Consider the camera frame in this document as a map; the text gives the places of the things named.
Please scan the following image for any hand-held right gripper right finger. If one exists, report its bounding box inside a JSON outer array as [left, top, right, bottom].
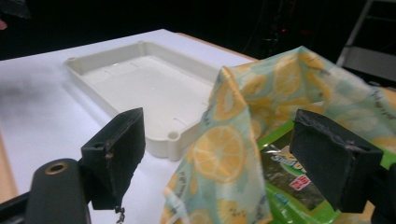
[[289, 108, 385, 214]]

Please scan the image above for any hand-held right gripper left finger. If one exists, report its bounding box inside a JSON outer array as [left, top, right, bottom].
[[80, 107, 147, 211]]

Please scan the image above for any green snack packet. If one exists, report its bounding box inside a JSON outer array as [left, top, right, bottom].
[[257, 119, 396, 224]]

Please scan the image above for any white plastic tray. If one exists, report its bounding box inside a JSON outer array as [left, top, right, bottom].
[[64, 40, 222, 161]]

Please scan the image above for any lemon print fabric bag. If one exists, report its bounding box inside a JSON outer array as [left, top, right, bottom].
[[160, 46, 396, 224]]

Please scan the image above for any grey metal stand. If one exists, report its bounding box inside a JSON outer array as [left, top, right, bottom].
[[335, 0, 396, 83]]

